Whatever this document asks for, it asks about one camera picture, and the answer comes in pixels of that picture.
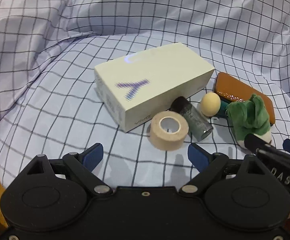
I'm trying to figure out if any white vivo phone box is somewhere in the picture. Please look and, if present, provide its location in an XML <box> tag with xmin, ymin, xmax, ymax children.
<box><xmin>95</xmin><ymin>43</ymin><xmax>214</xmax><ymax>132</ymax></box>

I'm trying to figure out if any grey bottle black cap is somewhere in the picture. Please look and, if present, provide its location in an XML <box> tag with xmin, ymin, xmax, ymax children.
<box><xmin>170</xmin><ymin>96</ymin><xmax>213</xmax><ymax>141</ymax></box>

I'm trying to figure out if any brown leather wallet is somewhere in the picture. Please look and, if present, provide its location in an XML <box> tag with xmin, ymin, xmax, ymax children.
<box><xmin>214</xmin><ymin>72</ymin><xmax>276</xmax><ymax>126</ymax></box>

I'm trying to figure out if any beige teal makeup sponge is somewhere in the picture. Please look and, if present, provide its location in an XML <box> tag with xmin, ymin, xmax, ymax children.
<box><xmin>200</xmin><ymin>92</ymin><xmax>229</xmax><ymax>118</ymax></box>

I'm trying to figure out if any beige tape roll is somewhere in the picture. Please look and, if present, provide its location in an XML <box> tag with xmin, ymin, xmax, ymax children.
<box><xmin>149</xmin><ymin>111</ymin><xmax>189</xmax><ymax>151</ymax></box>

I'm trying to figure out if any green white plush toy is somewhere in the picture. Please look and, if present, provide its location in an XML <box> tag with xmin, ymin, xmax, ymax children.
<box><xmin>227</xmin><ymin>94</ymin><xmax>271</xmax><ymax>149</ymax></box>

